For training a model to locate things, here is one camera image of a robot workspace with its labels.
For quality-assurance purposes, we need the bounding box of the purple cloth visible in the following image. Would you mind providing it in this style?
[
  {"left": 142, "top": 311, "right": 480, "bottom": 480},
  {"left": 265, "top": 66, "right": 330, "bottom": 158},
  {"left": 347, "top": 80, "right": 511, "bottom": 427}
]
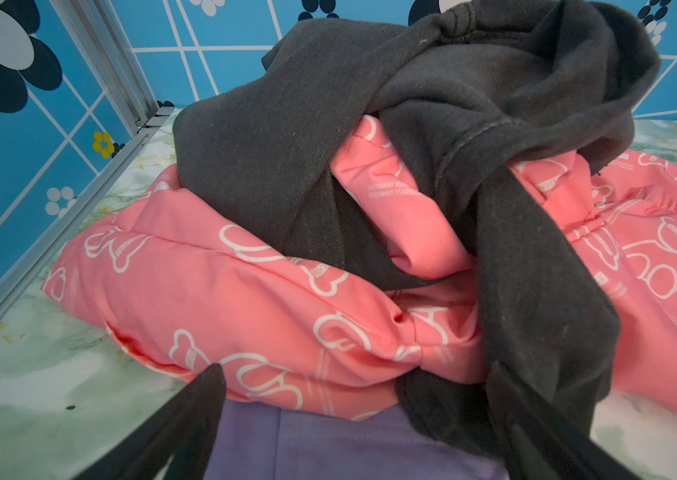
[{"left": 206, "top": 401, "right": 507, "bottom": 480}]

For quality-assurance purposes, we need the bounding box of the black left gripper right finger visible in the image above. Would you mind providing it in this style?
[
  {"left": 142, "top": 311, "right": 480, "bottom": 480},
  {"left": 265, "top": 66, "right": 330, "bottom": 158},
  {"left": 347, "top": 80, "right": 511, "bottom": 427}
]
[{"left": 486, "top": 362, "right": 638, "bottom": 480}]

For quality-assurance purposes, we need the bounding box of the left aluminium corner post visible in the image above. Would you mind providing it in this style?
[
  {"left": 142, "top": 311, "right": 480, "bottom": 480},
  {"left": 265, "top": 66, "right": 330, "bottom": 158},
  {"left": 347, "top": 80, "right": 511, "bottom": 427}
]
[{"left": 50, "top": 0, "right": 158, "bottom": 135}]

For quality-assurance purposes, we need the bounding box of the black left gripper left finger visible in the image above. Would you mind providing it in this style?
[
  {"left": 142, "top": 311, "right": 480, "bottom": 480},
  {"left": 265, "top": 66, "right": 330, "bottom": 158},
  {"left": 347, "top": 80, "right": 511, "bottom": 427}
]
[{"left": 76, "top": 365, "right": 226, "bottom": 480}]

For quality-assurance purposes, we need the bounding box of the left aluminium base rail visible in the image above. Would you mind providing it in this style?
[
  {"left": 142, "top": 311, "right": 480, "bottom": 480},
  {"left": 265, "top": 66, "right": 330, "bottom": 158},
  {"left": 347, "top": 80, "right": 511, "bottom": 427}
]
[{"left": 0, "top": 106, "right": 178, "bottom": 320}]

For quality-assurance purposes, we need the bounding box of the pink printed jacket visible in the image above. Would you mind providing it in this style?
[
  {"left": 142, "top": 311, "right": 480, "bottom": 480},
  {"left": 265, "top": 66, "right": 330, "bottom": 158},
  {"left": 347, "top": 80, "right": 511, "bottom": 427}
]
[{"left": 44, "top": 116, "right": 677, "bottom": 421}]

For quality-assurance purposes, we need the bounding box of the dark grey cloth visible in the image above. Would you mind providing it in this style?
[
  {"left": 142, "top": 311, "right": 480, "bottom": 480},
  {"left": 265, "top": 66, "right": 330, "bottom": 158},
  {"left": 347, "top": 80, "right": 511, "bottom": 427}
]
[{"left": 174, "top": 1, "right": 660, "bottom": 432}]

